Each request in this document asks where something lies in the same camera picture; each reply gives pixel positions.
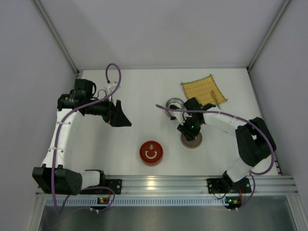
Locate beige lunch box lid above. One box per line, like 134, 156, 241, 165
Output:
180, 132, 203, 149

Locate beige lunch box container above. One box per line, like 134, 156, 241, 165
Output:
166, 98, 185, 120

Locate metal tongs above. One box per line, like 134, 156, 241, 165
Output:
211, 90, 221, 110

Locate red lunch box lid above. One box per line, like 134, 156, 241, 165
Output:
139, 141, 163, 159

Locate red lunch box container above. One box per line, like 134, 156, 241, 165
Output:
141, 156, 163, 166

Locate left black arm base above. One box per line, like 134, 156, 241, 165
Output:
79, 179, 122, 195

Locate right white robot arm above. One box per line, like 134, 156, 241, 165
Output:
171, 97, 277, 192

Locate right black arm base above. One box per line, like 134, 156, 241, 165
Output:
206, 177, 252, 194

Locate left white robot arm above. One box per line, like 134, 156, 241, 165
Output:
32, 79, 132, 195

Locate yellow bamboo mat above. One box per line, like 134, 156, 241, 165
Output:
181, 74, 228, 105

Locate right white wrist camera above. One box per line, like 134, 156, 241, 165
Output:
169, 110, 187, 125

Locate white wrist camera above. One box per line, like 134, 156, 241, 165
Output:
169, 110, 187, 125
104, 81, 118, 95

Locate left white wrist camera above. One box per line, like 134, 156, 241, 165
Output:
104, 81, 118, 95

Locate grey slotted cable duct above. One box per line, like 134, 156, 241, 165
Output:
56, 196, 241, 207

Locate left aluminium frame post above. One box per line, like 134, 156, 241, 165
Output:
31, 0, 80, 77

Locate aluminium frame post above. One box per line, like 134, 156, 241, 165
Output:
246, 0, 293, 74
31, 0, 80, 77

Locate aluminium front rail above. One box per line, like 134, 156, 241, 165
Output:
36, 175, 299, 197

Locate right aluminium frame post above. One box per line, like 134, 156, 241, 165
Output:
246, 0, 293, 74

